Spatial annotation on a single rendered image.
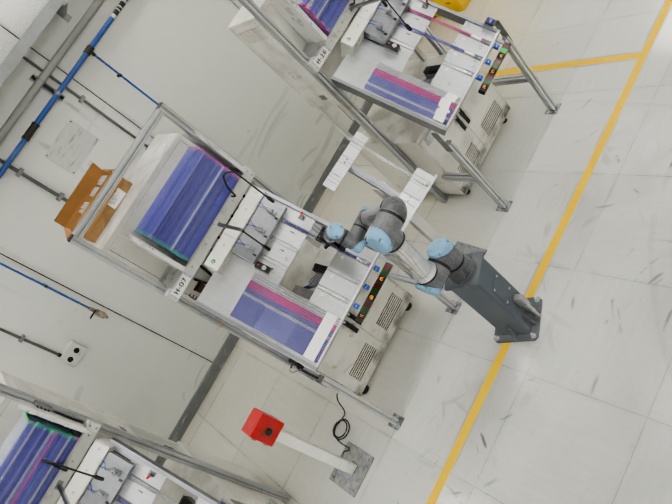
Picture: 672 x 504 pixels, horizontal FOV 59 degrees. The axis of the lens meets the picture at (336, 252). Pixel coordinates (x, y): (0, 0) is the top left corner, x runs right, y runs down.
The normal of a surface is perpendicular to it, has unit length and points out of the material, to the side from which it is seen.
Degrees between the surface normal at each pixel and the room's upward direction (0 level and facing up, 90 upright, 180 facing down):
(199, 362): 90
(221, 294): 45
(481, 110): 90
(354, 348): 90
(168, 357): 90
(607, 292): 0
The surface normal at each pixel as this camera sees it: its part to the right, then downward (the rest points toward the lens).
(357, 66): -0.06, -0.26
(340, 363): 0.59, 0.14
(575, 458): -0.65, -0.50
